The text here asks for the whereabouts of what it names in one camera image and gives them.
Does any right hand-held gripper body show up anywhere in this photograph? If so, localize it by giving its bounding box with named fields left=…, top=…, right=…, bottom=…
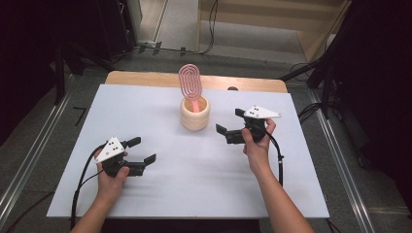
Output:
left=224, top=105, right=283, bottom=146

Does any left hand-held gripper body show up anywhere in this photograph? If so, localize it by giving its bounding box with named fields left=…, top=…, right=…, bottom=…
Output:
left=94, top=136, right=148, bottom=179

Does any beige ribbed cup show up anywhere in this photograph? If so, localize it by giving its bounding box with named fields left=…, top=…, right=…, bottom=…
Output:
left=180, top=94, right=212, bottom=132

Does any pink hairbrush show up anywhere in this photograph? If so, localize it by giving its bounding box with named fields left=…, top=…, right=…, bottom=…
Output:
left=177, top=63, right=204, bottom=114

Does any person's left hand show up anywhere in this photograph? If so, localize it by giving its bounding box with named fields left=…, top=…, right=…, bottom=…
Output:
left=93, top=148, right=131, bottom=203

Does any person's right hand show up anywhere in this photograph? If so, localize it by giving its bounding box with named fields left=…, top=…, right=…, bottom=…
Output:
left=241, top=117, right=278, bottom=174

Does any white table board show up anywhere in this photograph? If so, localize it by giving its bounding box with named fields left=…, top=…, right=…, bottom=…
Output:
left=46, top=83, right=330, bottom=219

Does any black metal stand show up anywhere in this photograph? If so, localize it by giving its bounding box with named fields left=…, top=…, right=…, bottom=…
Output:
left=52, top=42, right=115, bottom=106
left=280, top=54, right=338, bottom=120

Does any beige wooden shelf unit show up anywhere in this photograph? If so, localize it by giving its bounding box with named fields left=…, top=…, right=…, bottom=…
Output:
left=195, top=0, right=353, bottom=64

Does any black cabinet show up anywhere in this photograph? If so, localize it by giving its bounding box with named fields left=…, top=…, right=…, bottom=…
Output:
left=64, top=0, right=139, bottom=62

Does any right hand-held gripper cable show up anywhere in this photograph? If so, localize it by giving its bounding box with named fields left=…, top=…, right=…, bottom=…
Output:
left=265, top=129, right=286, bottom=187

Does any hand-held gripper cable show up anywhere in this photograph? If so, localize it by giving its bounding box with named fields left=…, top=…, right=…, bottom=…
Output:
left=265, top=129, right=286, bottom=187
left=70, top=144, right=109, bottom=231

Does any left hand-held gripper cable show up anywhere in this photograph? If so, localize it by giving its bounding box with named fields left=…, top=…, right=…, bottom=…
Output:
left=70, top=144, right=109, bottom=231

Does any black floor cable bundle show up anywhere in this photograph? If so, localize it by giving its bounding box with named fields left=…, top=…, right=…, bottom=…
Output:
left=296, top=102, right=325, bottom=125

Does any metal floor rail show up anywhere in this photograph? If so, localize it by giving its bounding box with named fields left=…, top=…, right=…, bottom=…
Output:
left=305, top=88, right=377, bottom=233
left=0, top=76, right=76, bottom=221

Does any hanging black cable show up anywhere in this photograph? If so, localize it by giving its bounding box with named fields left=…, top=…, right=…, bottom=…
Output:
left=135, top=0, right=219, bottom=56

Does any thin black floor cable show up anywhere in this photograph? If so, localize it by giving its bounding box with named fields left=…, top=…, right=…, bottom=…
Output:
left=3, top=190, right=56, bottom=233

